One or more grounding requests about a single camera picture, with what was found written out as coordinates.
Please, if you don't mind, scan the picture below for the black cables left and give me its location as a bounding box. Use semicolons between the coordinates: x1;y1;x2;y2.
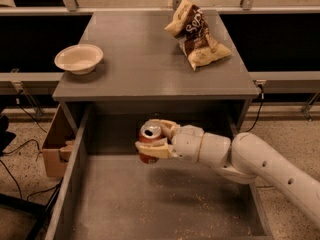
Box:
0;89;61;202

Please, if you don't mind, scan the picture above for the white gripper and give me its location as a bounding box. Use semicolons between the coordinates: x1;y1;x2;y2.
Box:
135;119;204;161

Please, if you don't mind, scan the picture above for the open grey top drawer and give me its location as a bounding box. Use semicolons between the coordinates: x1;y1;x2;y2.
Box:
45;106;274;240

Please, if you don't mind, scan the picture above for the white paper bowl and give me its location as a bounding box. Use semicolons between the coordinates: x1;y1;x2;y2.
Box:
54;44;103;75

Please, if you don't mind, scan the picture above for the grey cabinet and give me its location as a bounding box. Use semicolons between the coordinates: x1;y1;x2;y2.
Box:
53;10;259;125

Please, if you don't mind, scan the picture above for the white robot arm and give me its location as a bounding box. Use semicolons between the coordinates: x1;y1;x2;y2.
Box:
135;119;320;227

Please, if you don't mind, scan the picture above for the black power cable right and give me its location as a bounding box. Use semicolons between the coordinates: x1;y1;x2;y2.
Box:
245;83;265;134

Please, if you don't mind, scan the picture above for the red coke can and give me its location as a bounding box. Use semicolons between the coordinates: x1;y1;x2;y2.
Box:
139;122;163;164

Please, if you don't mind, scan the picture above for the brown chip bag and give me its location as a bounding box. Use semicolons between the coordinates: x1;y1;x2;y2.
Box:
164;0;231;70

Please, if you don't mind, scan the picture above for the cardboard box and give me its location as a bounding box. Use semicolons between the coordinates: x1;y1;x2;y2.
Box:
42;106;75;177

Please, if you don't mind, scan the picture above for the black stand base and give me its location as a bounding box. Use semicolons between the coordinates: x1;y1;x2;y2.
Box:
0;115;59;240

